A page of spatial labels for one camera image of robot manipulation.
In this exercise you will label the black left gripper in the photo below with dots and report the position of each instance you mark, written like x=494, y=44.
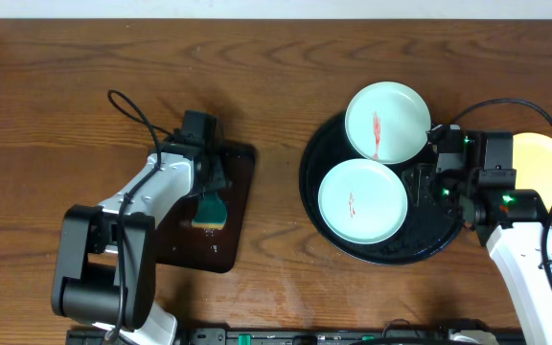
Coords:
x=215, y=173

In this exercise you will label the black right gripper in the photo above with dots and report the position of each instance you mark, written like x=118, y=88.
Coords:
x=419, y=189

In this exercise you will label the green yellow sponge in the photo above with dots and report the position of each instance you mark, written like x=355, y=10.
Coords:
x=211, y=212

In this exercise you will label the light green plate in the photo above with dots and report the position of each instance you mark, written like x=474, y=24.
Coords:
x=362, y=201
x=387, y=122

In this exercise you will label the yellow plate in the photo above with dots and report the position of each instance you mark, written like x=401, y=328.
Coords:
x=532, y=159

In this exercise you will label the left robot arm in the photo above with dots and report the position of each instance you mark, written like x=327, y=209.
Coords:
x=106, y=263

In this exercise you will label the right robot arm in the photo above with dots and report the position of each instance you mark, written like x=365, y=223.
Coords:
x=516, y=229

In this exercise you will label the black rectangular tray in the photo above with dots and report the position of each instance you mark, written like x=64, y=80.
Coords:
x=179, y=243

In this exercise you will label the black round tray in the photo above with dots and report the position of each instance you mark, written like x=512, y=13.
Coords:
x=426, y=230

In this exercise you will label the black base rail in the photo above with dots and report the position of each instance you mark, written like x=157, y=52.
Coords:
x=215, y=336

